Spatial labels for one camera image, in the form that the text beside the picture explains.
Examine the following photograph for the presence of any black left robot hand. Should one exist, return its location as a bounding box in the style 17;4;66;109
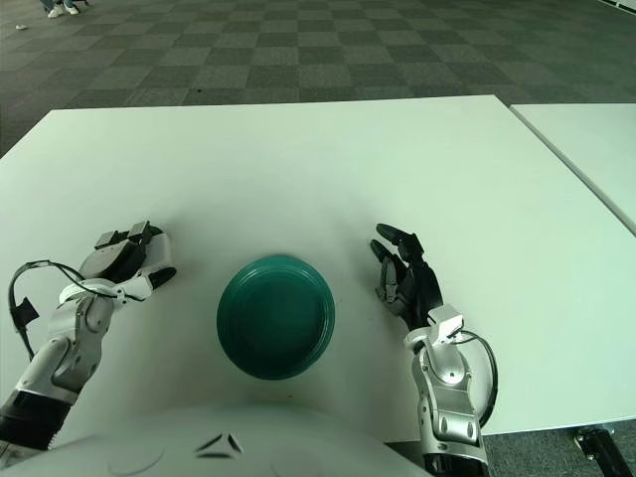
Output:
79;220;178;299

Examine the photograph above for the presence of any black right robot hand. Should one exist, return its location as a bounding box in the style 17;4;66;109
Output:
370;223;444;330

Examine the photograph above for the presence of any green round plate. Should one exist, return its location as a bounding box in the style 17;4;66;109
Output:
216;254;337;382

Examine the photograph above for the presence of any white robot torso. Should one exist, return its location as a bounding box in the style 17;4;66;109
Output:
0;400;438;477

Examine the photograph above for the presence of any black table foot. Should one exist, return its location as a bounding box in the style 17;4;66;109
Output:
573;426;622;477

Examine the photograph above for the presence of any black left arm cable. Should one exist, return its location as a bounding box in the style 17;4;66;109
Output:
7;258;125;362

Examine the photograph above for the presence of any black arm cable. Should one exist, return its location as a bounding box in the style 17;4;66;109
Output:
459;330;499;428
7;258;125;362

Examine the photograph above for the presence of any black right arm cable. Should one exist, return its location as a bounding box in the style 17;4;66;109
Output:
459;330;499;428

